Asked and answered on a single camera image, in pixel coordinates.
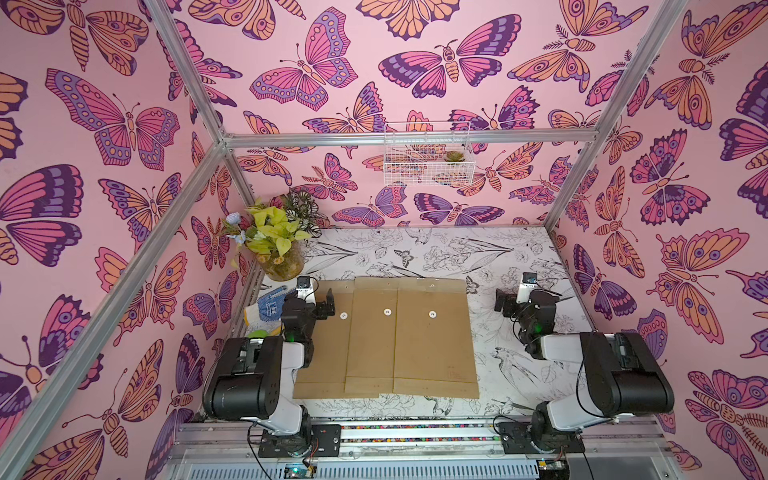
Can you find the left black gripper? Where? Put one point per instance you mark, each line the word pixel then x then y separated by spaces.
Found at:
pixel 319 308

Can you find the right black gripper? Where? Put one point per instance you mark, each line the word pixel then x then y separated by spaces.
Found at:
pixel 511 302

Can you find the kraft file bag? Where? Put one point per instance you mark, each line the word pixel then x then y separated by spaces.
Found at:
pixel 325 376
pixel 371 352
pixel 433 348

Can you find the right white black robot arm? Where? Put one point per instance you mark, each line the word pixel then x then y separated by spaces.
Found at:
pixel 617 373

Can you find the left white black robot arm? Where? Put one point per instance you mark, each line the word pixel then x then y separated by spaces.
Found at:
pixel 254 381

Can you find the blue white work glove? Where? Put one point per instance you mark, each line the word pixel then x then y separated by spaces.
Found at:
pixel 268 308

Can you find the potted plant in glass vase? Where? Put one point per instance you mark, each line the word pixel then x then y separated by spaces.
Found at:
pixel 277 231

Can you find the small green succulent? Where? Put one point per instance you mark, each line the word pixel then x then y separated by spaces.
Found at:
pixel 454 156

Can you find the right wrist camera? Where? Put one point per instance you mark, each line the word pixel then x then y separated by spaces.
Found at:
pixel 528 284

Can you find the green yellow handled tool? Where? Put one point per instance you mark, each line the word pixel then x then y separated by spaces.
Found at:
pixel 263 333

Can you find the white wire basket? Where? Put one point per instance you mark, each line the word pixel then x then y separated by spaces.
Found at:
pixel 416 157

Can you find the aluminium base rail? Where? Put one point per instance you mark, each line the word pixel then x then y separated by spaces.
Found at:
pixel 469 448

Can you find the aluminium frame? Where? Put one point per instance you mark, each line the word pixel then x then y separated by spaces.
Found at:
pixel 35 426

